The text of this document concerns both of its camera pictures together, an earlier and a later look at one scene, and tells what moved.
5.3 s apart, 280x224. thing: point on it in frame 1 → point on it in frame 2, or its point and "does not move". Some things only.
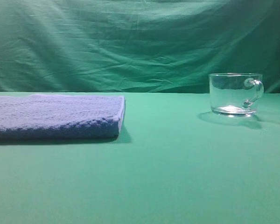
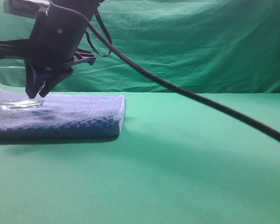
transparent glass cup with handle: (235, 94) → (8, 84)
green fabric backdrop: (94, 46) does not move
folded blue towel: (46, 116) does not move
